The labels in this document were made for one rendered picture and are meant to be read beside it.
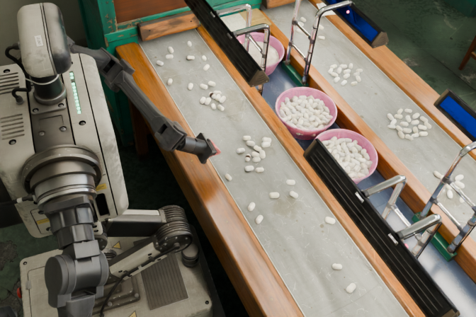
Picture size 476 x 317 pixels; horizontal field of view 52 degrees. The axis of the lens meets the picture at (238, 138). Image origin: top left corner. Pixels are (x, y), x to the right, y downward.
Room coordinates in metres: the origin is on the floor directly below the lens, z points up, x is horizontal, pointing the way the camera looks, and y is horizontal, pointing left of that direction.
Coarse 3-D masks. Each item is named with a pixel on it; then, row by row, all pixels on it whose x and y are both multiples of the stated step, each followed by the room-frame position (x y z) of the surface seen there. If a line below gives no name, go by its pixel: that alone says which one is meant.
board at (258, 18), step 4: (256, 8) 2.21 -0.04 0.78; (244, 12) 2.17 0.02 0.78; (252, 12) 2.17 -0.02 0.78; (256, 12) 2.18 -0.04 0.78; (260, 12) 2.18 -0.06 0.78; (244, 16) 2.13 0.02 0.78; (252, 16) 2.14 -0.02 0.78; (256, 16) 2.14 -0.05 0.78; (260, 16) 2.14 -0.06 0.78; (264, 16) 2.15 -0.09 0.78; (244, 20) 2.10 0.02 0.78; (252, 20) 2.11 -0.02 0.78; (256, 20) 2.11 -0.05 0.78; (260, 20) 2.11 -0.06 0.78; (264, 20) 2.11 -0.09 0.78; (200, 24) 2.04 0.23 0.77; (252, 24) 2.07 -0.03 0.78; (256, 24) 2.07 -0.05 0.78; (268, 24) 2.08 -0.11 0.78; (204, 28) 2.01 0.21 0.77; (212, 40) 1.92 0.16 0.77
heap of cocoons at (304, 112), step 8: (296, 96) 1.60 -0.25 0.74; (304, 96) 1.61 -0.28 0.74; (280, 104) 1.55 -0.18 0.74; (288, 104) 1.54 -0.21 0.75; (296, 104) 1.55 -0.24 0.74; (304, 104) 1.56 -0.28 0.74; (312, 104) 1.56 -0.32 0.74; (320, 104) 1.57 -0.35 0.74; (280, 112) 1.50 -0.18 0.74; (288, 112) 1.50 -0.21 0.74; (296, 112) 1.50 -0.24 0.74; (304, 112) 1.51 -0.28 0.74; (312, 112) 1.52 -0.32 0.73; (320, 112) 1.53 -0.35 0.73; (328, 112) 1.52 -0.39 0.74; (288, 120) 1.46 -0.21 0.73; (296, 120) 1.45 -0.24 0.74; (304, 120) 1.46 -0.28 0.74; (312, 120) 1.47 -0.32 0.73; (320, 120) 1.47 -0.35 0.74; (328, 120) 1.47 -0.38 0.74; (304, 128) 1.41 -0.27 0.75; (312, 128) 1.42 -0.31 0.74; (320, 128) 1.42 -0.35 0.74; (312, 136) 1.39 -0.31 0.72
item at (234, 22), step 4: (224, 16) 2.11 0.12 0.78; (228, 16) 2.12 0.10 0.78; (232, 16) 2.12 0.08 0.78; (236, 16) 2.12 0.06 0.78; (240, 16) 2.13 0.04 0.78; (224, 20) 2.08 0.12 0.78; (228, 20) 2.09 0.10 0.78; (232, 20) 2.09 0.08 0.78; (236, 20) 2.09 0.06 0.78; (240, 20) 2.09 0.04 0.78; (228, 24) 2.05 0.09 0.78; (232, 24) 2.05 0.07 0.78; (236, 24) 2.05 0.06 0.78; (240, 24) 2.06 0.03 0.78; (244, 24) 2.06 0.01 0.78; (232, 28) 2.02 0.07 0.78; (236, 28) 2.02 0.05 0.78; (240, 28) 2.02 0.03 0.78
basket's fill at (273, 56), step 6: (258, 42) 1.99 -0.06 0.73; (252, 48) 1.94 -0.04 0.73; (270, 48) 1.95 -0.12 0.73; (252, 54) 1.88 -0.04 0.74; (258, 54) 1.89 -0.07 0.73; (270, 54) 1.90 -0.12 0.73; (276, 54) 1.90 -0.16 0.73; (258, 60) 1.84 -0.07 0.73; (270, 60) 1.85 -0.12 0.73; (276, 60) 1.85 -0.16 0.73
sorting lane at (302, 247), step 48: (144, 48) 1.86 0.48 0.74; (192, 48) 1.88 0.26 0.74; (192, 96) 1.55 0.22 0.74; (240, 96) 1.57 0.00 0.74; (240, 144) 1.29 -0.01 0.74; (240, 192) 1.06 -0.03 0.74; (288, 192) 1.07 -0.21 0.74; (288, 240) 0.87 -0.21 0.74; (336, 240) 0.89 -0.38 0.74; (288, 288) 0.69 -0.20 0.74; (336, 288) 0.71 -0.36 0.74; (384, 288) 0.72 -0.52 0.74
